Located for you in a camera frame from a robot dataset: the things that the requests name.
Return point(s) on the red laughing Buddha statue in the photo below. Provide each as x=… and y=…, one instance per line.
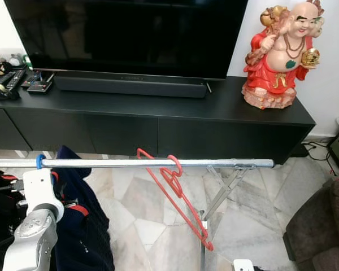
x=277, y=62

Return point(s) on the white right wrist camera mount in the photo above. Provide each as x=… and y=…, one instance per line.
x=243, y=266

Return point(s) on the blue plastic hanger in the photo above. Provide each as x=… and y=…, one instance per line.
x=38, y=162

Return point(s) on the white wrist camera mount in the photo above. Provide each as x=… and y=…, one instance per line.
x=38, y=189
x=243, y=266

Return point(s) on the silver metal clothes rack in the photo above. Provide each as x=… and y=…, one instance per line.
x=130, y=163

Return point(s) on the black television console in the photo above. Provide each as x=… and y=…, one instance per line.
x=158, y=130

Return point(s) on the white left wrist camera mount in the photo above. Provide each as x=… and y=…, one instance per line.
x=38, y=189

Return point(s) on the red plastic hanger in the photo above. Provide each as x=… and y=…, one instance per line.
x=208, y=244

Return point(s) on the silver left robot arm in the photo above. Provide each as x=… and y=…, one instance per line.
x=31, y=243

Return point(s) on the flat black box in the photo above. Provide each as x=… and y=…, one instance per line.
x=40, y=86

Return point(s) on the black flat screen television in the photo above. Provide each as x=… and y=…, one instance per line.
x=130, y=34

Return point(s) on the black soundbar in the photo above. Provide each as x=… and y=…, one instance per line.
x=130, y=86

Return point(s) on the dark brown fabric sofa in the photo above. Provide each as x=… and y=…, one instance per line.
x=316, y=237

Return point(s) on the navy garment with red stripes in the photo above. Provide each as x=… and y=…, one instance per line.
x=85, y=226

